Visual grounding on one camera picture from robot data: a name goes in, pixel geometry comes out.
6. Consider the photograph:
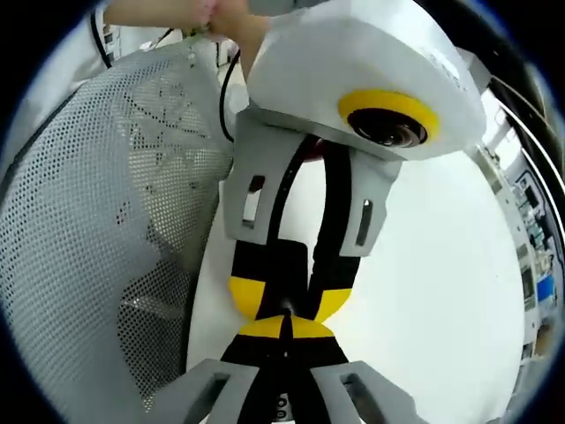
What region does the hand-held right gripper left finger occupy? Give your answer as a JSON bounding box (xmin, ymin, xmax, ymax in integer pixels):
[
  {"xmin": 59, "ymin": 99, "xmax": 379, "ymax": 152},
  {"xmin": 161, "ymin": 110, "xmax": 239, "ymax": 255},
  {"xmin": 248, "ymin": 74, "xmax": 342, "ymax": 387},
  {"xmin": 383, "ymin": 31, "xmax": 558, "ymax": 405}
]
[{"xmin": 149, "ymin": 314, "xmax": 289, "ymax": 424}]

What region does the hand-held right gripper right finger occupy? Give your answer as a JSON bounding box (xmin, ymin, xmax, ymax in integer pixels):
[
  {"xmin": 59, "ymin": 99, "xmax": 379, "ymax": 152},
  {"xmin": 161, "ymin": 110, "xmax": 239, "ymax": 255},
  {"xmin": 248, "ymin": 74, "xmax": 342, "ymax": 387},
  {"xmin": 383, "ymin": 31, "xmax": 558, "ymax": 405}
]
[{"xmin": 288, "ymin": 316, "xmax": 426, "ymax": 424}]

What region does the black remote control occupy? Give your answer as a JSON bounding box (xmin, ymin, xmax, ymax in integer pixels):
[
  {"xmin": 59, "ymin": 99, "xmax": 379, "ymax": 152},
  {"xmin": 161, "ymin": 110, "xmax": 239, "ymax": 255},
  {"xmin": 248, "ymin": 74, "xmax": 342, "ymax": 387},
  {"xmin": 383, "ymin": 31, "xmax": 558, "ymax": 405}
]
[{"xmin": 263, "ymin": 239, "xmax": 311, "ymax": 424}]

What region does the person's left hand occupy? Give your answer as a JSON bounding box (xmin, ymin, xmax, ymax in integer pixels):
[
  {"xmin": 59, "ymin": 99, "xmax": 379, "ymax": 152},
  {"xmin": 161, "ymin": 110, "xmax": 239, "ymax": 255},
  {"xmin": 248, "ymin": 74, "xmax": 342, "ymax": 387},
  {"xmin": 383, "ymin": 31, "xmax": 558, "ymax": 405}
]
[{"xmin": 206, "ymin": 0, "xmax": 275, "ymax": 77}]

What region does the white mesh laundry basket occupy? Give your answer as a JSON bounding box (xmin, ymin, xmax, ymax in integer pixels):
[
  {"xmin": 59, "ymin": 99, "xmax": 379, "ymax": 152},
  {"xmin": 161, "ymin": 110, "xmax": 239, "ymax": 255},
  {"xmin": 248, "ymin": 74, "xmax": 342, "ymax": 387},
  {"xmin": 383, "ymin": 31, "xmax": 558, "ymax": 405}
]
[{"xmin": 0, "ymin": 47, "xmax": 236, "ymax": 424}]

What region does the white office counter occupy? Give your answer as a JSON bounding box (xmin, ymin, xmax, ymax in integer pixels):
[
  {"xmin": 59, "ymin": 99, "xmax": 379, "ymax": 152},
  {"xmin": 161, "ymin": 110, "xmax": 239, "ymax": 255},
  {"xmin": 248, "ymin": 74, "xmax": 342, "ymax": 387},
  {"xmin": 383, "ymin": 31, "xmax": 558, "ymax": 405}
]
[{"xmin": 483, "ymin": 101, "xmax": 562, "ymax": 368}]

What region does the blue box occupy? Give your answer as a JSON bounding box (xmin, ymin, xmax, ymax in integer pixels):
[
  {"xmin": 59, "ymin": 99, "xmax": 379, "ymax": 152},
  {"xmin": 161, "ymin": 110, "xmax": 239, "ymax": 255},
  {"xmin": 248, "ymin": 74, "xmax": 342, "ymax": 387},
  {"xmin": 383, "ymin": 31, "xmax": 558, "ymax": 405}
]
[{"xmin": 535, "ymin": 275, "xmax": 556, "ymax": 305}]

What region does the black cable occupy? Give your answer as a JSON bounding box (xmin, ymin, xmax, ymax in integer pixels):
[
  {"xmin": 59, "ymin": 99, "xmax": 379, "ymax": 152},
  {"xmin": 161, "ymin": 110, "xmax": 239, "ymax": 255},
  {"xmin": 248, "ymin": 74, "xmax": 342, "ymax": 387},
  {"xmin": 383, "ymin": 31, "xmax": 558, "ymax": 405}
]
[
  {"xmin": 89, "ymin": 7, "xmax": 112, "ymax": 71},
  {"xmin": 218, "ymin": 47, "xmax": 243, "ymax": 143}
]

